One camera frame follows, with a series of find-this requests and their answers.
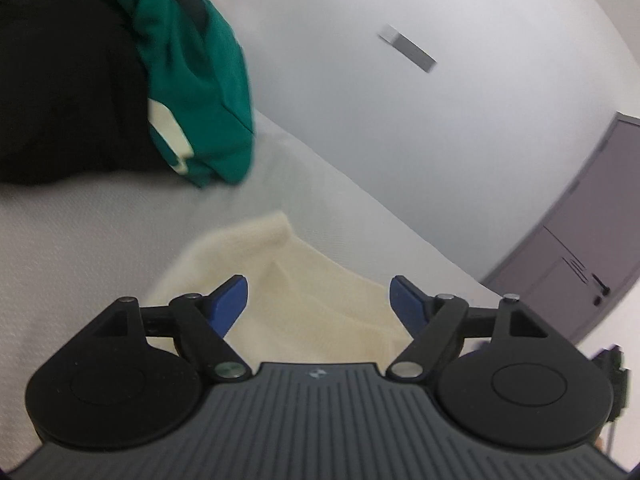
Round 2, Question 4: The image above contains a grey wardrobe door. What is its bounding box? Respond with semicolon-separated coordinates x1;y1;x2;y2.
483;114;640;344

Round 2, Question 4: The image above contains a grey wall panel switch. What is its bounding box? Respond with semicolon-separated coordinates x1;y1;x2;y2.
378;25;437;73

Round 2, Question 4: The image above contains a grey bed cover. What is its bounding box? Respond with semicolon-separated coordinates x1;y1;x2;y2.
1;117;498;468

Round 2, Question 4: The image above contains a cream blue striped sweater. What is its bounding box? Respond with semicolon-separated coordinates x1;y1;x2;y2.
145;212;411;368

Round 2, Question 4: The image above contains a green garment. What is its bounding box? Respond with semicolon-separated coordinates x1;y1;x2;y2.
117;0;254;188

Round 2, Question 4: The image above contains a black garment pile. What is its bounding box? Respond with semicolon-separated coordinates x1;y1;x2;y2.
1;0;166;185

